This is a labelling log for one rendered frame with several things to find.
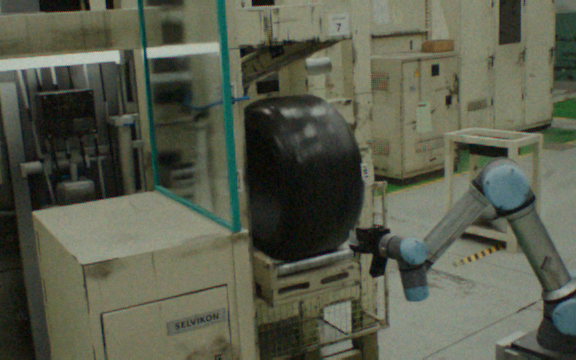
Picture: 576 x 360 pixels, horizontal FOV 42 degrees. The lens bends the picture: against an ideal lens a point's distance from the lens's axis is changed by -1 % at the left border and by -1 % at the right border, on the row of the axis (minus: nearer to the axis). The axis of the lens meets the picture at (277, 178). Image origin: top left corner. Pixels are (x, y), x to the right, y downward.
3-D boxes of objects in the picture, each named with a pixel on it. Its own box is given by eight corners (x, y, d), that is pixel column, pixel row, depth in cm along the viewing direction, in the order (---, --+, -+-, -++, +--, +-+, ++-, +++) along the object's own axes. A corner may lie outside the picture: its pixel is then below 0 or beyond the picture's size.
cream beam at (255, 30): (212, 52, 267) (209, 9, 263) (186, 50, 288) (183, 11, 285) (354, 40, 294) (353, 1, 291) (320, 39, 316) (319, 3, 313)
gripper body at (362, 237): (373, 223, 242) (395, 227, 231) (375, 249, 243) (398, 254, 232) (353, 227, 238) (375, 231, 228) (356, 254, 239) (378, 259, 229)
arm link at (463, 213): (497, 142, 227) (393, 257, 242) (500, 149, 217) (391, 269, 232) (526, 166, 227) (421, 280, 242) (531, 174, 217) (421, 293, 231)
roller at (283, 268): (271, 268, 254) (265, 263, 258) (270, 280, 256) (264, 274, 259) (356, 248, 270) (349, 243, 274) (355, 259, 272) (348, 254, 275)
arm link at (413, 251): (412, 271, 216) (406, 244, 214) (389, 266, 225) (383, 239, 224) (432, 262, 219) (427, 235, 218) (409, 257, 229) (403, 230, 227)
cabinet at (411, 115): (403, 188, 728) (401, 58, 700) (361, 179, 773) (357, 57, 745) (462, 171, 783) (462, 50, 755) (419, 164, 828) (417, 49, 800)
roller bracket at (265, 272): (270, 292, 251) (268, 264, 249) (221, 260, 286) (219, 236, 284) (279, 289, 253) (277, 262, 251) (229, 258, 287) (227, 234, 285)
